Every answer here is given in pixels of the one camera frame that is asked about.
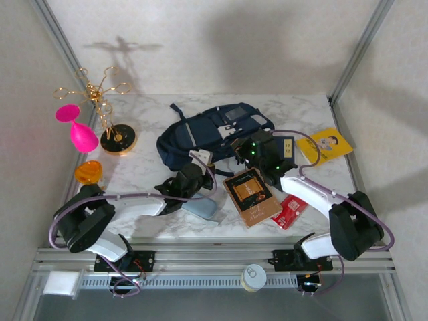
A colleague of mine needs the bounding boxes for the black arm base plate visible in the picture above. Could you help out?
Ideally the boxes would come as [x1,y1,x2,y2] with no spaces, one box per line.
[272,249,335,272]
[93,250,157,272]

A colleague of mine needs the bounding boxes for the tin can with pull tab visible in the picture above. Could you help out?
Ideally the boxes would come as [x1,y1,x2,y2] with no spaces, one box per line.
[241,263,268,293]

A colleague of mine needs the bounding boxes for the small navy book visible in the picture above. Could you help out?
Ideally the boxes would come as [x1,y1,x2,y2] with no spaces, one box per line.
[274,135,297,168]

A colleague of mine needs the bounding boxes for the red card pack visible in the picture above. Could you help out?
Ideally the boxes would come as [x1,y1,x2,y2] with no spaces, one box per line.
[270,195,309,231]

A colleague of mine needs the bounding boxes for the aluminium frame post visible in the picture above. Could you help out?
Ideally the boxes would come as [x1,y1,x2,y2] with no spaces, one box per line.
[28,0,96,108]
[327,0,397,104]

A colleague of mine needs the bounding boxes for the navy blue student backpack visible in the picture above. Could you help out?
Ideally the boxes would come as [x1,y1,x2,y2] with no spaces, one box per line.
[156,102,276,177]

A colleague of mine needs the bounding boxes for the pink plastic goblet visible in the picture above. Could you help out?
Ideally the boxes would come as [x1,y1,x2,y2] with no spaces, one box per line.
[55,104,100,154]

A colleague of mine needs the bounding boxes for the light blue fabric case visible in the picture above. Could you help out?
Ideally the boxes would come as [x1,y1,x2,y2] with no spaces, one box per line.
[182,192,219,221]

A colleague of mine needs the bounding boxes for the aluminium frame base rails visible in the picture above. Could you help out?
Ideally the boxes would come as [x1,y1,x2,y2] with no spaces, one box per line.
[29,235,397,277]

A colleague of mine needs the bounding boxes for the yellow cartoon cover book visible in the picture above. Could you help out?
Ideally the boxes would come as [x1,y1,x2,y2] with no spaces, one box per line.
[296,126,355,167]

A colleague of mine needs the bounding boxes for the orange plastic cup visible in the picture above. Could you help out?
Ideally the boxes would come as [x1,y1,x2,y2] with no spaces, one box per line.
[74,160,104,185]

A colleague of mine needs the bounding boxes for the brown hardcover book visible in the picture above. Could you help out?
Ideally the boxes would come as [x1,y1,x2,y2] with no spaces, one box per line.
[222,167,284,229]

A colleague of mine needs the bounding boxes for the slotted grey cable duct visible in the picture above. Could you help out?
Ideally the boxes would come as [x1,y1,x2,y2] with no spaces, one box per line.
[78,274,300,290]

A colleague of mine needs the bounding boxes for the white foam block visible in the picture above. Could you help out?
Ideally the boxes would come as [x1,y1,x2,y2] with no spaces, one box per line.
[42,271,81,297]

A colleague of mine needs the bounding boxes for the gold wire glass rack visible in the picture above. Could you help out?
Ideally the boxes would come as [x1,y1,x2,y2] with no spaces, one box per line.
[53,66,138,157]

